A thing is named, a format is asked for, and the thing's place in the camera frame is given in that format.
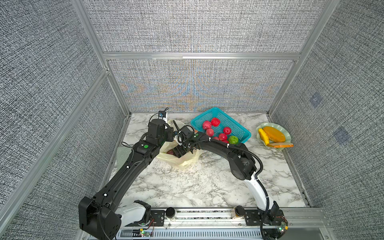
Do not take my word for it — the green waffle cloth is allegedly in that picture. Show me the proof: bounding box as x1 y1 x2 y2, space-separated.
116 146 131 172

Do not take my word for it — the teal plastic basket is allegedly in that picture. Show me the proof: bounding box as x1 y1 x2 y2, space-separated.
191 108 252 144

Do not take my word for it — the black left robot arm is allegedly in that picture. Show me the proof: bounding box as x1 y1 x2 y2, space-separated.
79 119 174 240

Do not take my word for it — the right black knob on rail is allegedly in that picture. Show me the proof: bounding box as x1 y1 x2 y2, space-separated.
233 206 245 218

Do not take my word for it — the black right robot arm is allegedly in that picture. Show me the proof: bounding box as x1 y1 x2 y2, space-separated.
173 126 279 224

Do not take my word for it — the green apple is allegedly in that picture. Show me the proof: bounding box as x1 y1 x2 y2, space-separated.
228 136 239 145

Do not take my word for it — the black knob on rail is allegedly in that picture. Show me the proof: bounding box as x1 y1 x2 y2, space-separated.
233 206 245 218
165 207 177 219

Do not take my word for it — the left black knob on rail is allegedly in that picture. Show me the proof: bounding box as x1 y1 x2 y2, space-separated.
165 207 177 219

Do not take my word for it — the pink wrinkled fruit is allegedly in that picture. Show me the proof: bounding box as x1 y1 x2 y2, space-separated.
202 121 212 130

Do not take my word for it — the light green scalloped plate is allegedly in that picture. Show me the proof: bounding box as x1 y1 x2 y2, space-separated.
257 123 291 150

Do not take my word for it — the orange toast slice toy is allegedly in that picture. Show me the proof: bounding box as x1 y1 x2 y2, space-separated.
267 142 294 148

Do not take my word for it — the translucent yellowish plastic bag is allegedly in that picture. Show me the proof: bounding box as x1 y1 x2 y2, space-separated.
156 136 203 170

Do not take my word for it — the aluminium front rail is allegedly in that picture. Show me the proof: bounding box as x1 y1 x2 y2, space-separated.
76 204 337 240

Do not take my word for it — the round orange bread toy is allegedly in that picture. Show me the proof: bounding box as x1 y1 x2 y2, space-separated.
263 126 286 143

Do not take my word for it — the red apple with stem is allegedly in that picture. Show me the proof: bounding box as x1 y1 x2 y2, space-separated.
206 128 215 137

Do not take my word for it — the yellow banana toy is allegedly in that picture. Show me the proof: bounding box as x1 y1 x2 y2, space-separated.
258 128 270 146

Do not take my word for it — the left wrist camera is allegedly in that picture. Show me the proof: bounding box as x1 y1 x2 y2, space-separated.
158 110 168 123

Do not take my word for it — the wrinkled red fruit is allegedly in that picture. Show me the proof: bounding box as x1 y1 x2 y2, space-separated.
211 118 221 127

